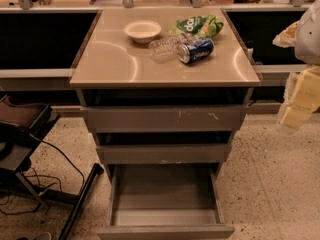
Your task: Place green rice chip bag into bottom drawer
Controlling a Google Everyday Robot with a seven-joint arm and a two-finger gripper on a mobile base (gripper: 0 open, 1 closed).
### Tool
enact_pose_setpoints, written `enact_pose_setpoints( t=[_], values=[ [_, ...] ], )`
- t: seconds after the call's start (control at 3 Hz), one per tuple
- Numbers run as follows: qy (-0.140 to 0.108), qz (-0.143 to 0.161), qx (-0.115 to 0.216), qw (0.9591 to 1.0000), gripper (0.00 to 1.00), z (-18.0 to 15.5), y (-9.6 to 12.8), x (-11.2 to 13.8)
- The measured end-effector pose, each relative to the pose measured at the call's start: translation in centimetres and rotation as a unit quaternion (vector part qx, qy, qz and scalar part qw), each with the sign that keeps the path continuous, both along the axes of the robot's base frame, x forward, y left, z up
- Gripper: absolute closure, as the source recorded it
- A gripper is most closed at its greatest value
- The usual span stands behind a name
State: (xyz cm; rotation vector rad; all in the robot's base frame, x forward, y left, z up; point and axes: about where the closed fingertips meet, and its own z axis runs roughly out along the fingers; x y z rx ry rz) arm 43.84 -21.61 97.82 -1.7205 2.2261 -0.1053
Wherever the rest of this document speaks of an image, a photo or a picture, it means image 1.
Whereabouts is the grey top drawer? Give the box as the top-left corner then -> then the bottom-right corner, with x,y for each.
81,105 -> 248,133

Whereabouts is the grey middle drawer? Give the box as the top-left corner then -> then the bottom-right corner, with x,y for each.
96,144 -> 231,164

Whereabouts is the dark brown side cart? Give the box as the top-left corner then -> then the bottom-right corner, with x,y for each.
0,96 -> 59,172

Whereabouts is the green rice chip bag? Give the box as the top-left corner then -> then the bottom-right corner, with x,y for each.
168,15 -> 224,38

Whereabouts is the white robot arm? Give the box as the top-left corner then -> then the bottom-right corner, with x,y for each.
272,0 -> 320,134

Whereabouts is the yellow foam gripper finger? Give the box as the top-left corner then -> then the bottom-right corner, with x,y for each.
272,21 -> 298,48
279,66 -> 320,130

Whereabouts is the black metal floor bar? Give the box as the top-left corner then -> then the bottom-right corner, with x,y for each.
58,163 -> 104,240

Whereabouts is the white paper bowl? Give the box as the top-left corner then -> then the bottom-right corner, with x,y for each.
124,20 -> 162,44

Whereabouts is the blue pepsi can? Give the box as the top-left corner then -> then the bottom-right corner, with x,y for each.
178,38 -> 214,64

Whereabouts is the open grey bottom drawer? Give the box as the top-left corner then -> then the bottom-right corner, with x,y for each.
97,164 -> 234,240

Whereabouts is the grey drawer cabinet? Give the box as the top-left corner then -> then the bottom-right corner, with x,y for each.
69,6 -> 262,240

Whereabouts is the black floor cable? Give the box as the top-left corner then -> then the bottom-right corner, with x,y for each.
0,133 -> 86,216

